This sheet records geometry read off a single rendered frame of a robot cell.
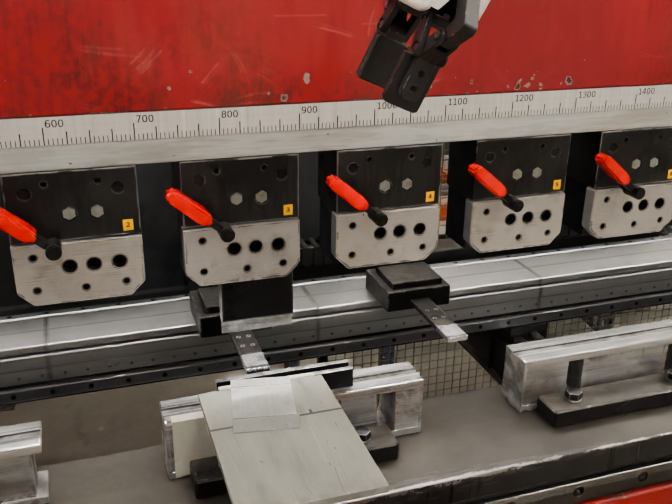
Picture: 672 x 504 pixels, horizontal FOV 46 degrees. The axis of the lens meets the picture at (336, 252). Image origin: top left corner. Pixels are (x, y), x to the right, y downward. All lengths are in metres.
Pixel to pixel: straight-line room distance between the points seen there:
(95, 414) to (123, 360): 1.63
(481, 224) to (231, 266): 0.36
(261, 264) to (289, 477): 0.27
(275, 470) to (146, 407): 2.03
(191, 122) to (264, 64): 0.11
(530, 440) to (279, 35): 0.72
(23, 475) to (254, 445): 0.32
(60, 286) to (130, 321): 0.39
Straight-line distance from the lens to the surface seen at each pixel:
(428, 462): 1.21
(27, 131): 0.96
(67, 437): 2.90
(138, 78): 0.95
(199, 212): 0.95
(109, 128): 0.96
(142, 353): 1.36
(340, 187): 0.99
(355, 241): 1.06
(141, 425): 2.90
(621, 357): 1.42
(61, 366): 1.36
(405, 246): 1.09
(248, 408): 1.09
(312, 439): 1.03
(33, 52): 0.94
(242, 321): 1.11
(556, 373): 1.35
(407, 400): 1.23
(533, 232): 1.18
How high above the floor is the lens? 1.60
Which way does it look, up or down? 22 degrees down
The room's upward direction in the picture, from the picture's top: 1 degrees clockwise
